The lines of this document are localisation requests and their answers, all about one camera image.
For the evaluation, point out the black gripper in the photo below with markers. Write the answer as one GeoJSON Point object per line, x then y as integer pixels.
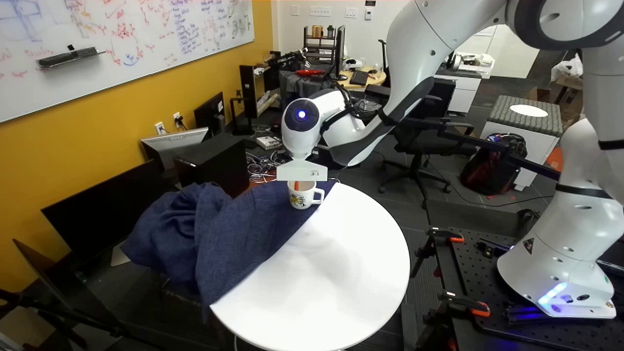
{"type": "Point", "coordinates": [305, 186]}

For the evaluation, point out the white mug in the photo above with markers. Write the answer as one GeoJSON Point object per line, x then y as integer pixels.
{"type": "Point", "coordinates": [303, 200]}

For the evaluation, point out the large black box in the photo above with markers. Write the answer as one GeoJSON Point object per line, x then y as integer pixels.
{"type": "Point", "coordinates": [215, 166]}

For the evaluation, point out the dark blue cloth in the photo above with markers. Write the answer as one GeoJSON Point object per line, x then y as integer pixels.
{"type": "Point", "coordinates": [227, 241]}

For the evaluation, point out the black desktop computer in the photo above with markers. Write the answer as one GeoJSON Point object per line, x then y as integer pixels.
{"type": "Point", "coordinates": [250, 88]}

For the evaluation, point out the small black monitor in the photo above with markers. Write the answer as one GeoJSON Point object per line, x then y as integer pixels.
{"type": "Point", "coordinates": [211, 114]}

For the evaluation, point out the round wooden table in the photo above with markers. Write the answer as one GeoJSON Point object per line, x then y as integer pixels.
{"type": "Point", "coordinates": [363, 79]}

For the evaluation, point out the black office chair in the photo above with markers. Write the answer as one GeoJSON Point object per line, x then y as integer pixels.
{"type": "Point", "coordinates": [422, 137]}

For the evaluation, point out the white flat tray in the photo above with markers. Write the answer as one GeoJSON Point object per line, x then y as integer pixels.
{"type": "Point", "coordinates": [176, 139]}

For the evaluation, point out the black shelf rack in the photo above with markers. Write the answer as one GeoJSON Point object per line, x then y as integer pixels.
{"type": "Point", "coordinates": [323, 49]}

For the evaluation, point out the orange and black clamp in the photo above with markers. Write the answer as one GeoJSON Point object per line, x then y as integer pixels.
{"type": "Point", "coordinates": [449, 239]}
{"type": "Point", "coordinates": [479, 311]}

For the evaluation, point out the white drawer cabinet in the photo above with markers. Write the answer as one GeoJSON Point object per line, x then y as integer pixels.
{"type": "Point", "coordinates": [465, 94]}

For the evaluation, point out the black and red backpack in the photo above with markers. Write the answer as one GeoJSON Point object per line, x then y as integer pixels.
{"type": "Point", "coordinates": [494, 168]}

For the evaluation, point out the white cabinet with mesh top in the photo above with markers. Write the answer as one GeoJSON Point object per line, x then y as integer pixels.
{"type": "Point", "coordinates": [500, 129]}

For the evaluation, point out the black chair panel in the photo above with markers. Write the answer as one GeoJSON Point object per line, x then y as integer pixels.
{"type": "Point", "coordinates": [98, 215]}

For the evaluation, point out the whiteboard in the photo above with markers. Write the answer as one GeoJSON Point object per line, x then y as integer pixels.
{"type": "Point", "coordinates": [129, 40]}

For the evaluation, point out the white oval plate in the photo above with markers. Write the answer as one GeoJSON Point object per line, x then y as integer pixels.
{"type": "Point", "coordinates": [529, 110]}

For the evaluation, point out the black whiteboard eraser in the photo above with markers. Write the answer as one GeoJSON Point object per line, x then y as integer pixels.
{"type": "Point", "coordinates": [65, 57]}

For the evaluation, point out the black tripod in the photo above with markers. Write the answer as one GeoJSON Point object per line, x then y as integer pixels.
{"type": "Point", "coordinates": [40, 274]}

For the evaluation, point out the cardboard box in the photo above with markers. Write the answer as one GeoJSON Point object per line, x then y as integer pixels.
{"type": "Point", "coordinates": [568, 85]}

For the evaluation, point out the white wrist mount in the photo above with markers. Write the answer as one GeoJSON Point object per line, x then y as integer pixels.
{"type": "Point", "coordinates": [303, 172]}

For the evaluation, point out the white wall outlet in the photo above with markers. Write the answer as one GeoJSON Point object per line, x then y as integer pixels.
{"type": "Point", "coordinates": [161, 127]}
{"type": "Point", "coordinates": [178, 120]}

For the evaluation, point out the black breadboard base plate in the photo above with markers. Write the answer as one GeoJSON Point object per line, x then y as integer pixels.
{"type": "Point", "coordinates": [480, 274]}

